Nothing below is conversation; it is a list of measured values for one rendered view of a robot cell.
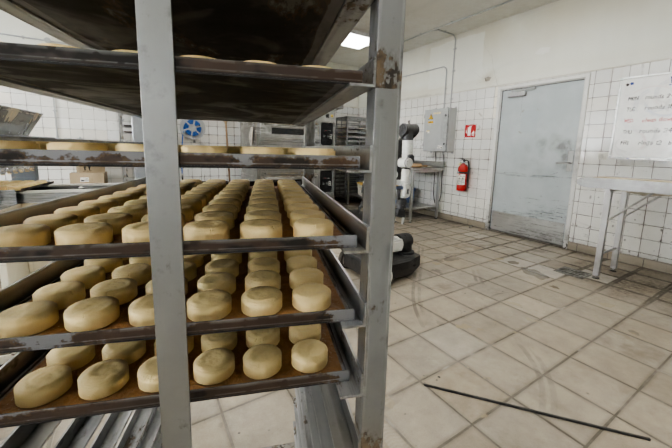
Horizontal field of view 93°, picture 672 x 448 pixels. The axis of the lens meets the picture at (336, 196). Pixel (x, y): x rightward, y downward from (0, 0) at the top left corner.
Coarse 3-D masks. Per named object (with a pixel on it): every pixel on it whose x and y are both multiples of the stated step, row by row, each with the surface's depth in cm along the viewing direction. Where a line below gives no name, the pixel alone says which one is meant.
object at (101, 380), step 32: (64, 352) 42; (96, 352) 45; (128, 352) 42; (192, 352) 45; (224, 352) 42; (256, 352) 42; (288, 352) 46; (320, 352) 43; (32, 384) 36; (64, 384) 37; (96, 384) 36; (128, 384) 39; (192, 384) 39; (224, 384) 39
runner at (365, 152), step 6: (336, 150) 51; (342, 150) 47; (348, 150) 43; (354, 150) 40; (360, 150) 38; (366, 150) 36; (372, 150) 34; (360, 156) 38; (366, 156) 36; (372, 156) 34; (360, 162) 38; (366, 162) 36; (360, 168) 38; (366, 168) 36
